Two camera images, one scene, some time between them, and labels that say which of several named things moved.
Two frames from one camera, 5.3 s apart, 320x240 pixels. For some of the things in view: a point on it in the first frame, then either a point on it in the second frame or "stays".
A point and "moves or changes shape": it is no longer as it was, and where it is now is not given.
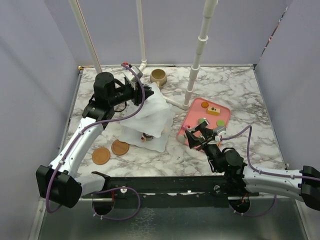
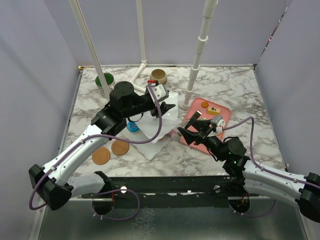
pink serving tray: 217,115 stays
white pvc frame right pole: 209,6 stays
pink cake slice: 185,126 moves or changes shape
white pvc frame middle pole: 144,61 stays
